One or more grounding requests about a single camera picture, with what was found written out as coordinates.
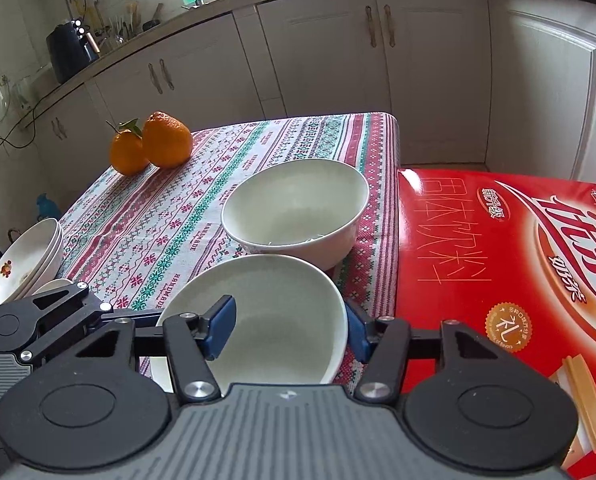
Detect utensil holder with chopsticks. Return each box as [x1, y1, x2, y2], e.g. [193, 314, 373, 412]
[105, 2, 146, 46]

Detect blue thermos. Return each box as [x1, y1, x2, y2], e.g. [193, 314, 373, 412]
[35, 192, 61, 222]

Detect red printed gift box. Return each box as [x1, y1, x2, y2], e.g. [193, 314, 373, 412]
[395, 167, 596, 480]

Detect white bowl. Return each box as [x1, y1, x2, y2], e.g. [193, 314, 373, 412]
[155, 254, 349, 393]
[220, 158, 370, 272]

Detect white plate fruit print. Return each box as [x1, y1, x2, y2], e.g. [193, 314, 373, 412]
[0, 217, 61, 311]
[8, 235, 65, 306]
[13, 252, 64, 306]

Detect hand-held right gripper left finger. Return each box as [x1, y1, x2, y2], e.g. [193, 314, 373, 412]
[75, 294, 239, 403]

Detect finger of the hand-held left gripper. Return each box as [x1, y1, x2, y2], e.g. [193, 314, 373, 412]
[18, 281, 161, 367]

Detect orange with leaf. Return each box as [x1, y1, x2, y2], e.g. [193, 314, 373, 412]
[105, 118, 151, 177]

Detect white kitchen cabinets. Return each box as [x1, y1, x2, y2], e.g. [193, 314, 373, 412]
[20, 0, 596, 201]

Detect dark blue air fryer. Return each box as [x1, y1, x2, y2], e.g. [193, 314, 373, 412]
[45, 19, 101, 85]

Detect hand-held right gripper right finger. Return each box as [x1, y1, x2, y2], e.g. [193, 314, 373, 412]
[344, 299, 509, 405]

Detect patterned tablecloth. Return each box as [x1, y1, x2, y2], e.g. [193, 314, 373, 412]
[55, 111, 401, 396]

